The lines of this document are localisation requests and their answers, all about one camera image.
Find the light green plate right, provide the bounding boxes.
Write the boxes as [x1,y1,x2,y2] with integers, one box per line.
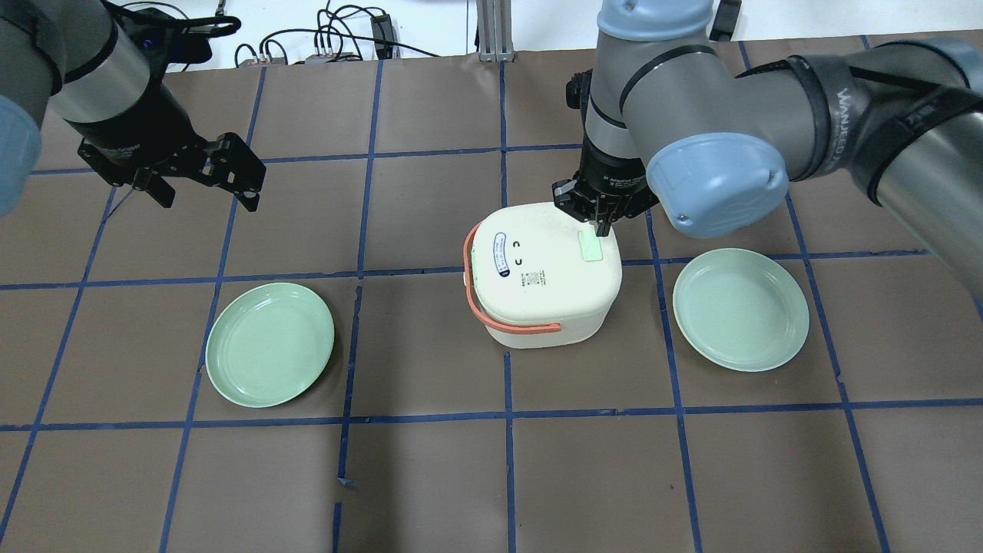
[673,248,810,373]

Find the aluminium frame post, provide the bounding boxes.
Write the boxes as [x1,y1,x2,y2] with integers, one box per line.
[476,0,515,63]

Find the light green plate left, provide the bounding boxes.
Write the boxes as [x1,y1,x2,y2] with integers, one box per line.
[204,281,335,409]

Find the black cable bundle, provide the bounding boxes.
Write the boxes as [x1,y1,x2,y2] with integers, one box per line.
[108,0,462,70]

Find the white rice cooker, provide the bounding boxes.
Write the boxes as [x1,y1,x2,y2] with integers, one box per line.
[462,202,622,349]

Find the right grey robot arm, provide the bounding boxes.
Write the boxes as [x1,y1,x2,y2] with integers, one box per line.
[552,1,982,298]

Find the light green plate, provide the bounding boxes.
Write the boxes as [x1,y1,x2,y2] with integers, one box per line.
[673,248,810,373]
[204,281,335,409]

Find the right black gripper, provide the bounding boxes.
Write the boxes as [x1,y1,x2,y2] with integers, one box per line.
[551,146,659,237]

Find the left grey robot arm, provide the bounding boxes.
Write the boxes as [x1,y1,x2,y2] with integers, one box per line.
[1,1,266,216]

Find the black device on wall edge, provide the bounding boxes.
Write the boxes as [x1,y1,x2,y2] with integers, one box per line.
[708,0,742,42]

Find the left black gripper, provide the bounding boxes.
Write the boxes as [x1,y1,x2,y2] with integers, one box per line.
[77,132,266,213]

